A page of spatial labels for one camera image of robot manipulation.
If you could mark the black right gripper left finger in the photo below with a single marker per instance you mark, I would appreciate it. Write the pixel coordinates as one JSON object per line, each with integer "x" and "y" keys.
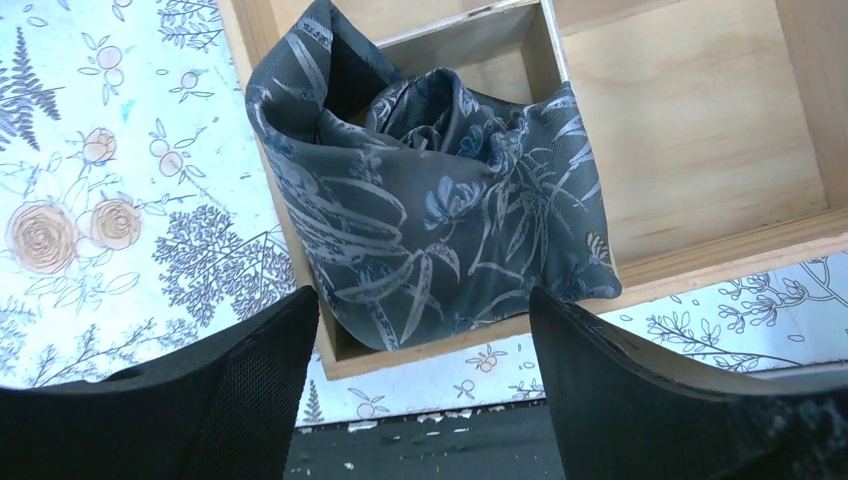
{"x": 223, "y": 407}

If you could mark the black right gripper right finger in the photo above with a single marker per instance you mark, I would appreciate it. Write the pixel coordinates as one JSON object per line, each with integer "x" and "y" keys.
{"x": 623, "y": 407}

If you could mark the grey leaf pattern tie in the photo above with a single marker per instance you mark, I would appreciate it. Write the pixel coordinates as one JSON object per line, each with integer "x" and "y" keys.
{"x": 425, "y": 208}

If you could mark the floral tablecloth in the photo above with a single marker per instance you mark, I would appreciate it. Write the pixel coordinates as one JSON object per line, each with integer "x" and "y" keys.
{"x": 135, "y": 214}

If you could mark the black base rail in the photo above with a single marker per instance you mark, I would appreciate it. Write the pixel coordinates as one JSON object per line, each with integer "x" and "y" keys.
{"x": 509, "y": 441}

